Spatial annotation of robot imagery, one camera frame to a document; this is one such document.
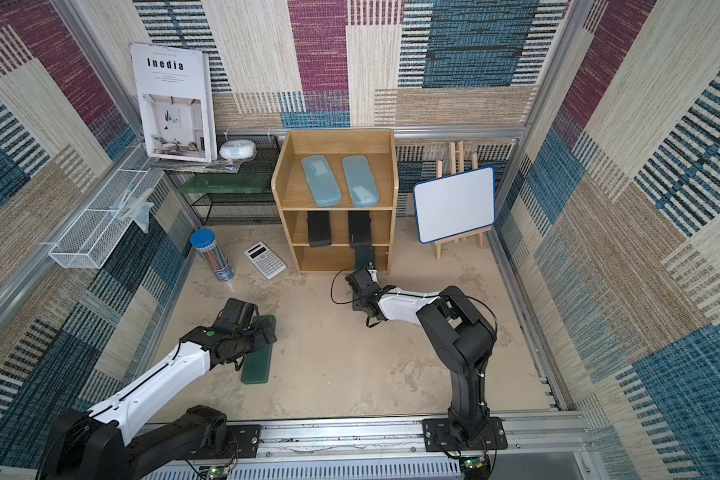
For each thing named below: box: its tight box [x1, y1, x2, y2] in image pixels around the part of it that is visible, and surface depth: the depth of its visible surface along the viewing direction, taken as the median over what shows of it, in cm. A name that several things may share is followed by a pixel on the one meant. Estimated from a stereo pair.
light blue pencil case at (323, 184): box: [301, 155, 342, 207], surface depth 87 cm
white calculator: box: [244, 241, 287, 280], surface depth 110 cm
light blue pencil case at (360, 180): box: [342, 155, 380, 208], surface depth 87 cm
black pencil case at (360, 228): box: [348, 210, 373, 248], surface depth 96 cm
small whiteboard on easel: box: [413, 140, 496, 260], surface depth 102 cm
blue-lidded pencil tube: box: [190, 228, 235, 283], surface depth 96 cm
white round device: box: [219, 139, 257, 160], surface depth 89 cm
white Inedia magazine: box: [130, 42, 218, 163], surface depth 79 cm
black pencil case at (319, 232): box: [307, 210, 332, 247], surface depth 95 cm
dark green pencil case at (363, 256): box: [354, 246, 375, 273], surface depth 107 cm
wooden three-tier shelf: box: [271, 129, 399, 275], surface depth 93 cm
